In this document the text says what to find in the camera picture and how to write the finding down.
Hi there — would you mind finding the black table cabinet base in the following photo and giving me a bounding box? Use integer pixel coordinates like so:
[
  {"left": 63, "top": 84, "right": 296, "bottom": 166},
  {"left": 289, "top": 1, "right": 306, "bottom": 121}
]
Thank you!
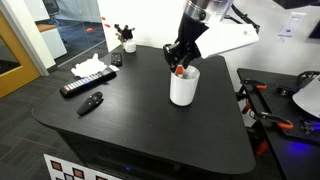
[{"left": 56, "top": 129, "right": 234, "bottom": 180}]

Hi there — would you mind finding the short flat black remote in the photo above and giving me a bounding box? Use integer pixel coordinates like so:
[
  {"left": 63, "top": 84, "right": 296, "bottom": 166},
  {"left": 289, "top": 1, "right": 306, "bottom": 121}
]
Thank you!
[{"left": 110, "top": 52, "right": 124, "bottom": 67}]

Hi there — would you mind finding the black clamp with orange tip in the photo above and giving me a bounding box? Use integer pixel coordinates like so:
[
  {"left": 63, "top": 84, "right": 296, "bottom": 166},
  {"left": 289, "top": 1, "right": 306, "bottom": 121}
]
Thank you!
[{"left": 240, "top": 78, "right": 268, "bottom": 91}]

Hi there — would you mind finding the wooden door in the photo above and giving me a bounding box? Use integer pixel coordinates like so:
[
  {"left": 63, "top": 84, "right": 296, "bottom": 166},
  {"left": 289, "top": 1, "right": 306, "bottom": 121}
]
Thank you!
[{"left": 0, "top": 9, "right": 42, "bottom": 100}]

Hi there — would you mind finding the black wall mounted device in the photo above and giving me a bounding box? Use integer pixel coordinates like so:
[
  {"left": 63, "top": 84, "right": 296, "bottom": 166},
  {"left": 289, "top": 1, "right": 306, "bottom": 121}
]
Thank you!
[{"left": 308, "top": 19, "right": 320, "bottom": 39}]

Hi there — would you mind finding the white ceramic mug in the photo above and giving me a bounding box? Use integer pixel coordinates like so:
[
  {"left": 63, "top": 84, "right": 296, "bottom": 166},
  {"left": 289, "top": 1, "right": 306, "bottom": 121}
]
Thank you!
[{"left": 169, "top": 64, "right": 201, "bottom": 107}]

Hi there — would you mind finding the long black tv remote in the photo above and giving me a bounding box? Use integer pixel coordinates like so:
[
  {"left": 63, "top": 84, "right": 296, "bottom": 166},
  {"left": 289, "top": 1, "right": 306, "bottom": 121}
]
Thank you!
[{"left": 59, "top": 67, "right": 118, "bottom": 98}]

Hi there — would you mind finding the blue lit electronic device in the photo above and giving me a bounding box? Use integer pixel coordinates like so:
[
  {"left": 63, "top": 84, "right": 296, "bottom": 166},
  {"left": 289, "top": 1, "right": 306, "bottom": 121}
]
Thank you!
[{"left": 299, "top": 119, "right": 320, "bottom": 135}]

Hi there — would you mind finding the white pot with black tools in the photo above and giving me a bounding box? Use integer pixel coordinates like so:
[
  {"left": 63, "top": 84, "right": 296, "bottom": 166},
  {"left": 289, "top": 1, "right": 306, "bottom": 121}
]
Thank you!
[{"left": 113, "top": 23, "right": 136, "bottom": 44}]

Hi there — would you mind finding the white wall paper sheet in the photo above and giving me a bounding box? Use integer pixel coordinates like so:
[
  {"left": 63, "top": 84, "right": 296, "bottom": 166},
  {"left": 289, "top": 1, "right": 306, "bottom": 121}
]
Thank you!
[{"left": 277, "top": 12, "right": 307, "bottom": 38}]

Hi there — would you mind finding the orange dry erase marker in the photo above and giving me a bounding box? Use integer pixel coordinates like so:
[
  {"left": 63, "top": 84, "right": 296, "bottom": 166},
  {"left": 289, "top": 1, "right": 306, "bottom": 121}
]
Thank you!
[{"left": 175, "top": 65, "right": 184, "bottom": 79}]

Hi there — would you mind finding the small curved black remote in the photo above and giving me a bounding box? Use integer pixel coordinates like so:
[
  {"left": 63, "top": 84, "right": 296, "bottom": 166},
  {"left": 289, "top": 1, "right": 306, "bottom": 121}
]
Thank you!
[{"left": 76, "top": 91, "right": 104, "bottom": 117}]

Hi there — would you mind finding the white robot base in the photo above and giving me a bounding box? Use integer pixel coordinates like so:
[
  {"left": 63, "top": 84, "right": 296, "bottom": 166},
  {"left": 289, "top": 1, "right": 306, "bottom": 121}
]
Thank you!
[{"left": 292, "top": 74, "right": 320, "bottom": 119}]

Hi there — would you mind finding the orange clamp handle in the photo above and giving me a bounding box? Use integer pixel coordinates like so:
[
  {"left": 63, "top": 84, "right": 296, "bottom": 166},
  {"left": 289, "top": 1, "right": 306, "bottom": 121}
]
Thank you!
[
  {"left": 255, "top": 140, "right": 270, "bottom": 156},
  {"left": 241, "top": 102, "right": 253, "bottom": 115}
]

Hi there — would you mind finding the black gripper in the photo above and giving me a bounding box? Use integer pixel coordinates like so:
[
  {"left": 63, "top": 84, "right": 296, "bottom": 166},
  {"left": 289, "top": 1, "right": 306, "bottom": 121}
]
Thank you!
[{"left": 162, "top": 13, "right": 210, "bottom": 73}]

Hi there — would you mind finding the calibration board with brown squares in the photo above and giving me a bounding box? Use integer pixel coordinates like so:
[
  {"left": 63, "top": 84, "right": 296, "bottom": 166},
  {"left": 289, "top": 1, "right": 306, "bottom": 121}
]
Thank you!
[{"left": 43, "top": 153, "right": 123, "bottom": 180}]

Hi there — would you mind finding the black cable bundle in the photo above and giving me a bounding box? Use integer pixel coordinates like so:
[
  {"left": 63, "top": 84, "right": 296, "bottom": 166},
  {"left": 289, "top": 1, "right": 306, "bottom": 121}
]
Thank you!
[{"left": 296, "top": 70, "right": 320, "bottom": 85}]

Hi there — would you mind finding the black clamp with orange handle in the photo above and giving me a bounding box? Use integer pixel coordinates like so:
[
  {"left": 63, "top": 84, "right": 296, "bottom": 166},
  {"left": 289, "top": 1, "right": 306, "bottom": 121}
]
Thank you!
[{"left": 256, "top": 111, "right": 295, "bottom": 130}]

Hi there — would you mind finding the crumpled white tissue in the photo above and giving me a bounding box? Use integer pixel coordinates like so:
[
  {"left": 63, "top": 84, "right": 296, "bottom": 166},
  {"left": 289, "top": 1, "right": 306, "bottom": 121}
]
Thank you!
[{"left": 70, "top": 53, "right": 108, "bottom": 79}]

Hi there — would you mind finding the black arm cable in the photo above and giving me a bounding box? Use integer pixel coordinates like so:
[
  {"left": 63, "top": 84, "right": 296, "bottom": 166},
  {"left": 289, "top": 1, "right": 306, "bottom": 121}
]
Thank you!
[{"left": 229, "top": 3, "right": 261, "bottom": 34}]

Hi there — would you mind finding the white cabinet with wood top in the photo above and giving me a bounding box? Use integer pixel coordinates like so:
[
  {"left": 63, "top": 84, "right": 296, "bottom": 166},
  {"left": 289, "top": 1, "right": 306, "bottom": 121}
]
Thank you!
[{"left": 35, "top": 23, "right": 68, "bottom": 60}]

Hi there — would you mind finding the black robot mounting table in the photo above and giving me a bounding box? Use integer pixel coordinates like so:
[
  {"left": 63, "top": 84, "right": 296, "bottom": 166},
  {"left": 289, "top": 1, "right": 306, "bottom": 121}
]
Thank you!
[{"left": 235, "top": 67, "right": 320, "bottom": 180}]

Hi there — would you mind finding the small white vase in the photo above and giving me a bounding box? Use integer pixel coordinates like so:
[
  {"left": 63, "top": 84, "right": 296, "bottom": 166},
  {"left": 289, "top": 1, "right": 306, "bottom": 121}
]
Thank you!
[{"left": 122, "top": 39, "right": 138, "bottom": 54}]

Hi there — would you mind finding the white wrist camera mount plate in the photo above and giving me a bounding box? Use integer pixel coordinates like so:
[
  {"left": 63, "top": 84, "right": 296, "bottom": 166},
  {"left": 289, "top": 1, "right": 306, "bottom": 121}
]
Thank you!
[{"left": 194, "top": 22, "right": 260, "bottom": 60}]

